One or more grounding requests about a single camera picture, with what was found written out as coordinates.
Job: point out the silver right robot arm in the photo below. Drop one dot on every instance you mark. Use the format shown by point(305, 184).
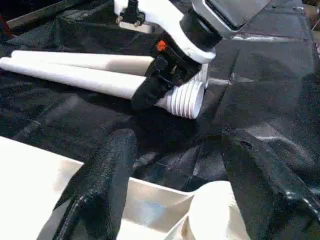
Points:
point(220, 17)

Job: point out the white plastic table leg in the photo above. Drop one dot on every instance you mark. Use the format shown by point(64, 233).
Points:
point(75, 77)
point(87, 61)

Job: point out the black mat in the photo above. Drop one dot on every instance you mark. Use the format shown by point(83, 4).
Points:
point(262, 87)

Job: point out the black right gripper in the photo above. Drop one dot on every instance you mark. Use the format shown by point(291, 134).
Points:
point(172, 65)

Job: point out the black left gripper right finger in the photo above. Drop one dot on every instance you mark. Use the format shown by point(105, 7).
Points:
point(265, 190)

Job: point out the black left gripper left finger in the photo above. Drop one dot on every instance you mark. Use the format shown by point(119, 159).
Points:
point(100, 185)

